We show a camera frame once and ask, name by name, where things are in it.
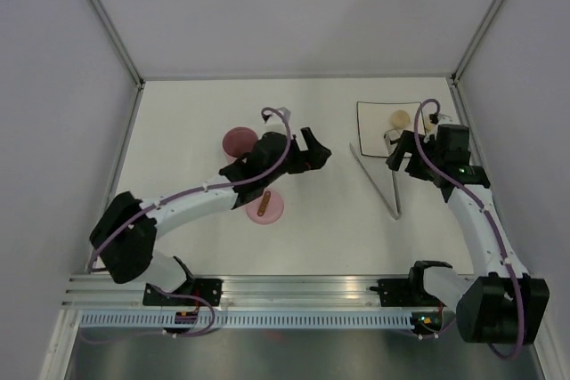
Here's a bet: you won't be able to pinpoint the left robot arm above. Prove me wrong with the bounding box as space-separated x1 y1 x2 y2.
89 127 332 305

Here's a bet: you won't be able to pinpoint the pink lunch box lid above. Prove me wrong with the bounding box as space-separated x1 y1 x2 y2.
245 189 285 225

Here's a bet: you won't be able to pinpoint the pink cylindrical lunch box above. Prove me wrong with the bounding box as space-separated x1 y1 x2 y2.
222 126 258 163

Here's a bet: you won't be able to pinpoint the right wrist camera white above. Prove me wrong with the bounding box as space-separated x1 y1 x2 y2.
426 113 454 136

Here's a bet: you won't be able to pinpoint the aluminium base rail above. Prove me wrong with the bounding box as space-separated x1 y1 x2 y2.
62 269 474 310

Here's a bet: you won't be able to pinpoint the left aluminium frame post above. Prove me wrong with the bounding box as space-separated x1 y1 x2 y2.
86 0 144 89

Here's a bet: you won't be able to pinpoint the right aluminium frame post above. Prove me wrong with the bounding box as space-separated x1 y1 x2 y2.
450 0 507 85

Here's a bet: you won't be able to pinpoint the round beige bun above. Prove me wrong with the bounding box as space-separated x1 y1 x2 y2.
424 115 439 134
390 109 411 130

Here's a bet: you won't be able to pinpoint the white slotted cable duct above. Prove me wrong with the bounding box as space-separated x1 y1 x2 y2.
79 310 413 330

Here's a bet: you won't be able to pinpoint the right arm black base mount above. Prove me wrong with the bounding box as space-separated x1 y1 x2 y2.
368 278 418 308

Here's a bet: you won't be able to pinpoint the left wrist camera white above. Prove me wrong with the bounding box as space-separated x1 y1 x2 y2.
262 107 290 133

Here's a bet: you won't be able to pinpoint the white square plate black rim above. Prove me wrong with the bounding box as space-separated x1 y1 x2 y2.
356 101 419 158

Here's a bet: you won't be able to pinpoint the aluminium frame post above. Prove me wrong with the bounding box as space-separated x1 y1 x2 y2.
86 0 144 89
450 0 507 85

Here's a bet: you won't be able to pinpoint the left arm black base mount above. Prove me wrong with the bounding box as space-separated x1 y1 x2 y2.
142 278 224 307

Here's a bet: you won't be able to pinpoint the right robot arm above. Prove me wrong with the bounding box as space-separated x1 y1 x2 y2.
385 125 550 346

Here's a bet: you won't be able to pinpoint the metal tongs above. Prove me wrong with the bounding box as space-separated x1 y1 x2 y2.
349 143 402 220

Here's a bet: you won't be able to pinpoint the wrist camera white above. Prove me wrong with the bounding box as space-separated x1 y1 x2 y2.
426 113 454 136
262 107 290 133

